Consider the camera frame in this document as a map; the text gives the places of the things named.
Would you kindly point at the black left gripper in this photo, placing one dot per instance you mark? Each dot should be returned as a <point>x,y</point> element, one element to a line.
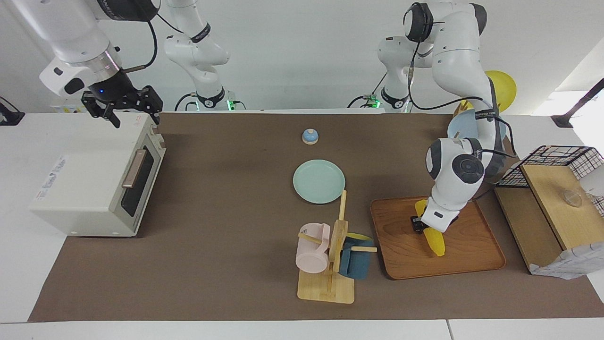
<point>417,224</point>

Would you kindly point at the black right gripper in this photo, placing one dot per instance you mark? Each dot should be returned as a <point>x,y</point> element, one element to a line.
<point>115,92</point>

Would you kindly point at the yellow corn cob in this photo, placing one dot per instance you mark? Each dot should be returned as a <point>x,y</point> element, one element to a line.
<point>436,243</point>

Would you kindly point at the mint green plate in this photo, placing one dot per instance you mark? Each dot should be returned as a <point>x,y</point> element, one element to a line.
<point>318,182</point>

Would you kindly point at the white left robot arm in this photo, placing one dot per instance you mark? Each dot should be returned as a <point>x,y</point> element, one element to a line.
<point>462,61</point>

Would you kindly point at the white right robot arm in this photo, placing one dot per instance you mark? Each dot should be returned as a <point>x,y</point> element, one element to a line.
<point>66,33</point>

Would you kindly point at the white toaster oven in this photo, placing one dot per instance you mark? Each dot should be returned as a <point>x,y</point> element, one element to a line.
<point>80,179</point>

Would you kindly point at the brown wooden tray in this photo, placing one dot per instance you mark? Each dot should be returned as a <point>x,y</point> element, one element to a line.
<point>406,255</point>

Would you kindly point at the dark blue mug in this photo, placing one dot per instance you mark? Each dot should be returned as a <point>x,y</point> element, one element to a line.
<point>356,264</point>

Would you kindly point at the light blue plate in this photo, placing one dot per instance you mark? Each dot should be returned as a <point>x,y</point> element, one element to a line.
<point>462,127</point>

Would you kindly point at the pink mug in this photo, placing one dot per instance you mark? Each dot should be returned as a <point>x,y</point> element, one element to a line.
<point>311,255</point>

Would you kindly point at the wooden mug rack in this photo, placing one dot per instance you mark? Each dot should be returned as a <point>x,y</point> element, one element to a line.
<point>325,288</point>

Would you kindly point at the wooden plate rack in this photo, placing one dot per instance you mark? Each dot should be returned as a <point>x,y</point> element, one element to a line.
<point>461,111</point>

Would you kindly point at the small blue dome bell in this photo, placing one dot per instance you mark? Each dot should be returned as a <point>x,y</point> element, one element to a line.
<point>310,136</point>

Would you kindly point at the wooden shelf box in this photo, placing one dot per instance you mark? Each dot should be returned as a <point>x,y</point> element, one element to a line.
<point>557,208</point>

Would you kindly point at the small clear glass bowl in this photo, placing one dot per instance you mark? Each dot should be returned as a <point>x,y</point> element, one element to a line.
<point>572,198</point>

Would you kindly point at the yellow plate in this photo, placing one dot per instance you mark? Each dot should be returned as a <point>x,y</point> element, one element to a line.
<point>505,89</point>

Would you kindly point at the brown table mat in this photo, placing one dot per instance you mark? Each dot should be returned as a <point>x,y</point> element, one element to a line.
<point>212,264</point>

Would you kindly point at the white rounded object in basket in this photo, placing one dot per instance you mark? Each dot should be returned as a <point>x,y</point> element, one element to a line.
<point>595,182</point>

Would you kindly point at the black stand leg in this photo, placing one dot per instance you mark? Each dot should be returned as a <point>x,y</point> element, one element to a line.
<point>580,104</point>

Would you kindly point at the black clamp mount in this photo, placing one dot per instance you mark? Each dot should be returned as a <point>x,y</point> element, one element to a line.
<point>9,115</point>

